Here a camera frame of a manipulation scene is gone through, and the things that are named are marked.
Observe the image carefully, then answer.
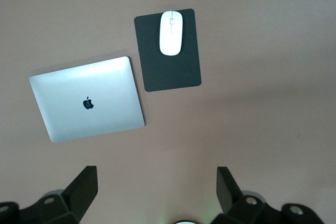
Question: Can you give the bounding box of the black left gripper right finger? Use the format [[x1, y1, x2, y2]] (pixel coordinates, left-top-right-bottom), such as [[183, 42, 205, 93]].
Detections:
[[209, 166, 327, 224]]

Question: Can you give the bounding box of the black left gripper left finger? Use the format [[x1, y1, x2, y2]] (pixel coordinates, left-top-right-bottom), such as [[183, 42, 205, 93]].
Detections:
[[0, 165, 99, 224]]

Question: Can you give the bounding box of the white computer mouse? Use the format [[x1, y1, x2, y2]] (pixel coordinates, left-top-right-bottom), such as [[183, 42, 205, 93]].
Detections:
[[159, 10, 184, 57]]

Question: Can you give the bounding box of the black mouse pad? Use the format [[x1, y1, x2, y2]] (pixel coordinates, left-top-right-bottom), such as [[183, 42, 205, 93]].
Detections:
[[133, 8, 203, 93]]

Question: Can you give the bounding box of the silver closed laptop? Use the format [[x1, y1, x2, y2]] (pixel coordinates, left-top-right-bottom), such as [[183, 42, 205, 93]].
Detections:
[[28, 56, 146, 144]]

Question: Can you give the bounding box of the brown table cover mat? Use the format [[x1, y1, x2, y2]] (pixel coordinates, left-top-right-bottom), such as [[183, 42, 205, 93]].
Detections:
[[0, 0, 336, 224]]

